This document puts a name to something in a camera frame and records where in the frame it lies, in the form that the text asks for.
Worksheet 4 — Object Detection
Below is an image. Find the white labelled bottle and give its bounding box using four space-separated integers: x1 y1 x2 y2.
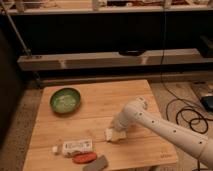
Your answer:
52 139 93 157

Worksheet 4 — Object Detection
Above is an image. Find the wooden shelf rack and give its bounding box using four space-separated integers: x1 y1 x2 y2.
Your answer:
0 0 213 85

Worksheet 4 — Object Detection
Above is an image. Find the black object on shelf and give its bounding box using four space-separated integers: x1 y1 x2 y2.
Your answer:
118 50 146 56

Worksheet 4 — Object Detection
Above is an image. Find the orange carrot toy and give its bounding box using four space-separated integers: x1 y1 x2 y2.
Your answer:
73 152 97 164

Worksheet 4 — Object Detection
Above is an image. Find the grey stone block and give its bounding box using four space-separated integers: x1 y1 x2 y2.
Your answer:
83 155 108 171

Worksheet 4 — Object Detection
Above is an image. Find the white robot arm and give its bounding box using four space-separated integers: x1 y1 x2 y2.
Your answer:
112 97 213 169

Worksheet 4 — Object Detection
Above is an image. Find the dark device on floor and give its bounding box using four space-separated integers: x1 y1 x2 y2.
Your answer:
200 95 213 112

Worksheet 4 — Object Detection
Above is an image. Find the green ceramic bowl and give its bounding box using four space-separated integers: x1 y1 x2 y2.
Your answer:
50 88 81 114

